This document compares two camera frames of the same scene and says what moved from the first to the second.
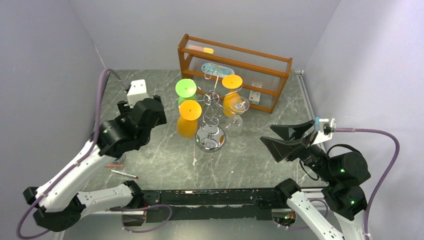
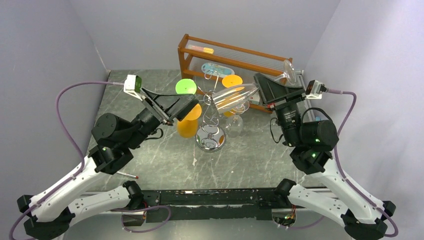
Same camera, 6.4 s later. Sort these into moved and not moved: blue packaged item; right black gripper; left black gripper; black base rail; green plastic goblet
Moved: left black gripper; right black gripper
Not moved: green plastic goblet; black base rail; blue packaged item
